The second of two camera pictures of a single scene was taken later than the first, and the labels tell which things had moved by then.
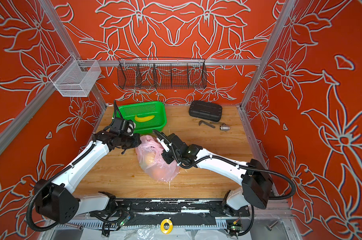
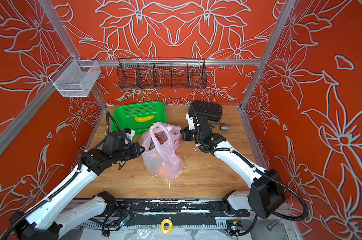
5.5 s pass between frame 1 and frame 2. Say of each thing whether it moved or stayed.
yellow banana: stayed
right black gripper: moved
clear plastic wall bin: stayed
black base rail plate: stayed
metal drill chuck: stayed
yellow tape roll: stayed
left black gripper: moved
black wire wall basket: stayed
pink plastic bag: moved
